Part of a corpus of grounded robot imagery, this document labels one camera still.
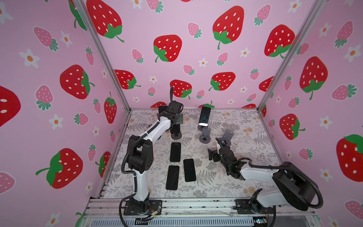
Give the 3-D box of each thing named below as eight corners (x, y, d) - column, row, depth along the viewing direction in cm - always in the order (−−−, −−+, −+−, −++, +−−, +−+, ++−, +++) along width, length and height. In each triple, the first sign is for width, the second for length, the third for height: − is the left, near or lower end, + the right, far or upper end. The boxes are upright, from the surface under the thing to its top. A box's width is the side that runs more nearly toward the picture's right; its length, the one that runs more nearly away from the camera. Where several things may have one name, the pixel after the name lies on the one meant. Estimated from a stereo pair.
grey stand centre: (199, 143, 102) (200, 137, 96) (198, 134, 107) (199, 127, 101) (210, 143, 102) (211, 137, 96) (208, 134, 107) (210, 127, 101)
